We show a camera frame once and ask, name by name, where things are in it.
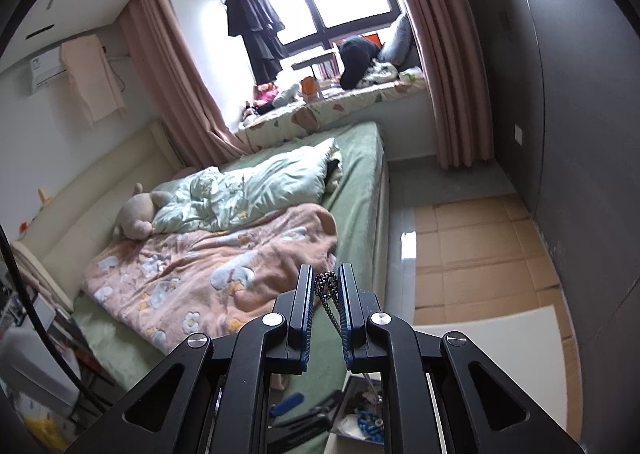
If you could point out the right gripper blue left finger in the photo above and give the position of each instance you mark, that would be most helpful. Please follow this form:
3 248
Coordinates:
211 395

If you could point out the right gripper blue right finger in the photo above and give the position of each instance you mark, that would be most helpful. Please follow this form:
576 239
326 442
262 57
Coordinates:
440 394

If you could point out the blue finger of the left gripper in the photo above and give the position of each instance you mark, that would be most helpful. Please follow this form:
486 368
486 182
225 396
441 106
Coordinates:
284 436
286 405

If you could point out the black open jewelry box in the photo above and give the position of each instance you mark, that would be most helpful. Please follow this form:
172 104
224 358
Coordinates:
359 393

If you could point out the pink fleece blanket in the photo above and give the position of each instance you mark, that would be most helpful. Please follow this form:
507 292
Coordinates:
173 285

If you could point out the beige plush bear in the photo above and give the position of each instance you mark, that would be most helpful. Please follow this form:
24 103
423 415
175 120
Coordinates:
135 219

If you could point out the cream bed headboard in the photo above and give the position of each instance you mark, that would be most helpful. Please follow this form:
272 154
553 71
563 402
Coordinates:
78 223

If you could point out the green bed sheet mattress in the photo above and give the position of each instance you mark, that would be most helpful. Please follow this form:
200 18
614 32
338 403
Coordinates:
352 196

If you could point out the light green quilt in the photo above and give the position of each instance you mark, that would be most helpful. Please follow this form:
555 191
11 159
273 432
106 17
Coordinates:
214 200

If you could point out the left pink curtain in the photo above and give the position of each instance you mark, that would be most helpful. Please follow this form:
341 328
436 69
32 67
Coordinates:
163 60

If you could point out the patterned window seat cushion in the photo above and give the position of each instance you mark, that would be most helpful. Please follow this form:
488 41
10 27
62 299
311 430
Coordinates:
300 119

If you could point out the white air conditioner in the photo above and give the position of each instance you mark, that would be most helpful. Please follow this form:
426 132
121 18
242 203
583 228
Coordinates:
46 67

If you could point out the dark hanging clothes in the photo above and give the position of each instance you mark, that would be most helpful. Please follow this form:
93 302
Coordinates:
259 25

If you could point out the white wall socket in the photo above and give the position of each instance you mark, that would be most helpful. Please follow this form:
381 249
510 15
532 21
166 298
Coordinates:
518 134

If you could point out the beige towel on wall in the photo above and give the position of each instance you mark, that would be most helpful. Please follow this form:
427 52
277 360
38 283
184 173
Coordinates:
91 77

